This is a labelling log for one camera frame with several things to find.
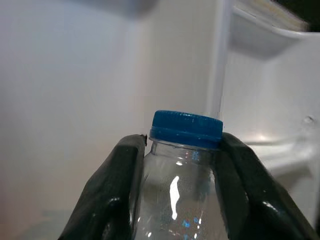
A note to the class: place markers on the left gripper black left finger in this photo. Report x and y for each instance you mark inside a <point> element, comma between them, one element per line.
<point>110,195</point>

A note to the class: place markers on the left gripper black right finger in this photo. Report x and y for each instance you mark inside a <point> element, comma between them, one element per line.
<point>252,200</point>

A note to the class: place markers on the clear water bottle blue cap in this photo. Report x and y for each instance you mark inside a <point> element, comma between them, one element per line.
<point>180,175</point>

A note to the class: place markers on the white fridge door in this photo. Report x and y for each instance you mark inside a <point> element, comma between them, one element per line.
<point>270,95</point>

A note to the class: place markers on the white fridge door shelf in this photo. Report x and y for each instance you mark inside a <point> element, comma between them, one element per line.
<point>257,35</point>

